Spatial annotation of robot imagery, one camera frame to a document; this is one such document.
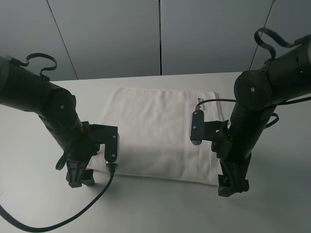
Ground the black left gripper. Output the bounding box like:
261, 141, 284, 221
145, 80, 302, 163
63, 131, 100, 188

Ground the black right camera cable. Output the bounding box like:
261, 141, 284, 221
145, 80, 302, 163
196, 91, 311, 129

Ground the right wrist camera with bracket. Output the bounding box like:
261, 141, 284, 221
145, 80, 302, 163
190, 110, 228, 146

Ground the black camera cable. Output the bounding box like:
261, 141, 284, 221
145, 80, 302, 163
0, 164, 120, 231
196, 91, 311, 129

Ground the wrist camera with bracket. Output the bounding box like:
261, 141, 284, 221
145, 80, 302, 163
89, 124, 119, 164
190, 110, 228, 146

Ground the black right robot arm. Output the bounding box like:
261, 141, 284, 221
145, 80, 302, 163
211, 28, 311, 197

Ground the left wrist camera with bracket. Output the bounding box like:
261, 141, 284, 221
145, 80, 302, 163
89, 124, 119, 164

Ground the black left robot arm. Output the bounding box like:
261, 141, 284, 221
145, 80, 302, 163
0, 53, 100, 188

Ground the black left camera cable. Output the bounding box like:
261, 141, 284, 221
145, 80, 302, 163
0, 164, 120, 231

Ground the white towel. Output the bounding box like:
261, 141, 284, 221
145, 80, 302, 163
101, 87, 223, 186

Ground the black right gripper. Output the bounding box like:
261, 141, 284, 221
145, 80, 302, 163
211, 136, 251, 197

